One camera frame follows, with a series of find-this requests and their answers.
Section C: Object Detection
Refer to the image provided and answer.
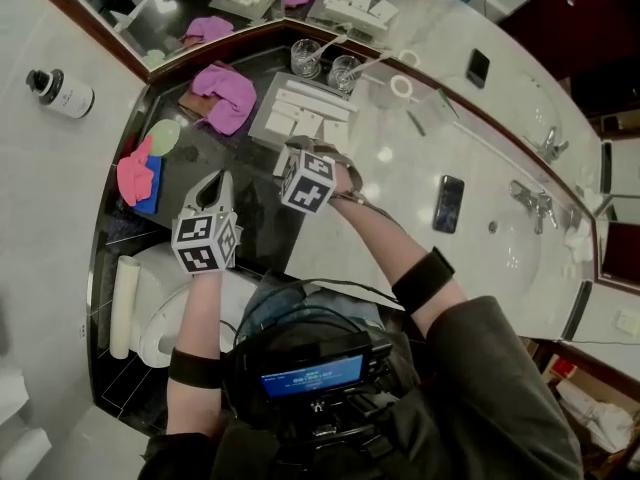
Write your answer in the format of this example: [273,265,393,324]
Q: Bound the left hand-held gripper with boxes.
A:
[172,170,245,274]

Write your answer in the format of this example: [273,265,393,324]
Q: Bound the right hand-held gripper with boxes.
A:
[280,136,364,215]

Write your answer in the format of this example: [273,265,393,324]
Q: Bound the person's left forearm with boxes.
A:
[164,267,224,439]

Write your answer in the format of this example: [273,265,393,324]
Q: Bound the black forearm band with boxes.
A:
[392,246,457,315]
[168,347,224,389]

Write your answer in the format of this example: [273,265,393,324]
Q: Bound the person's right forearm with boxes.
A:
[327,190,479,340]

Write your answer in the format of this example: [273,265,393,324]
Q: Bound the blue cloth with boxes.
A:
[132,155,165,215]

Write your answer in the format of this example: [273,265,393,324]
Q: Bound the clear drinking glass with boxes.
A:
[328,55,364,93]
[289,38,324,80]

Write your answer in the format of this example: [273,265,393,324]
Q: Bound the clear acrylic tray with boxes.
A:
[247,70,372,162]

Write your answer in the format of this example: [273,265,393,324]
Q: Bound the pink cloth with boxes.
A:
[116,135,156,208]

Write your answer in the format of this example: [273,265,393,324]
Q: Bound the white tape roll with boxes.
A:
[372,72,416,112]

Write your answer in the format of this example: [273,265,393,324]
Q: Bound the white toothbrush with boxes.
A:
[344,50,397,79]
[305,32,351,64]

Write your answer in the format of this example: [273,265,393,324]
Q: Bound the green pen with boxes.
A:
[405,110,427,138]

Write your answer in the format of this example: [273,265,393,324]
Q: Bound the brown cloth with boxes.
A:
[178,90,221,119]

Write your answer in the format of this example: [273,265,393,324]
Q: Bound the purple towel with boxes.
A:
[191,63,259,137]

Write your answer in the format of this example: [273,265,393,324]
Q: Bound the white toilet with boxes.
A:
[132,240,274,369]

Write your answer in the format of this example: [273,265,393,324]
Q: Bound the printed card with green edge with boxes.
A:
[417,87,461,119]

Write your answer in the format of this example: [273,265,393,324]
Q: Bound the black smartphone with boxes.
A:
[432,174,466,234]

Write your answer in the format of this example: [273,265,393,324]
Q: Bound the cream paper roll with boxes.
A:
[109,255,142,360]

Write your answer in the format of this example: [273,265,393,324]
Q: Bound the person's blue jeans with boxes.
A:
[244,280,401,349]

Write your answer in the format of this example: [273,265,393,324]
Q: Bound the white bottle with black cap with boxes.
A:
[25,67,96,120]

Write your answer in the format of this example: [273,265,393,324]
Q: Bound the black chest-mounted monitor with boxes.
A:
[257,330,394,404]

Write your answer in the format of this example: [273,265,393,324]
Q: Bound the chrome faucet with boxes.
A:
[508,180,560,235]

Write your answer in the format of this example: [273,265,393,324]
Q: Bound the white sink basin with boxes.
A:
[467,202,545,317]

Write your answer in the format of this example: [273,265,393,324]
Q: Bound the white crumpled tissue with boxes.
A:
[562,217,594,264]

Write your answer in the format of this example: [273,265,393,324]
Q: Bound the person's dark jacket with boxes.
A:
[137,295,586,480]

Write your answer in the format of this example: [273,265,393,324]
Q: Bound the white plastic bag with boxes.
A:
[556,378,637,455]

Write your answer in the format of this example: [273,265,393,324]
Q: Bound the black cable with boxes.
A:
[218,317,241,347]

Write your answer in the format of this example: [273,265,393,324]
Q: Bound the large wall mirror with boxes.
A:
[282,0,640,214]

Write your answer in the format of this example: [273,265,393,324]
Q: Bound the white wall socket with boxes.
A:
[614,309,640,334]

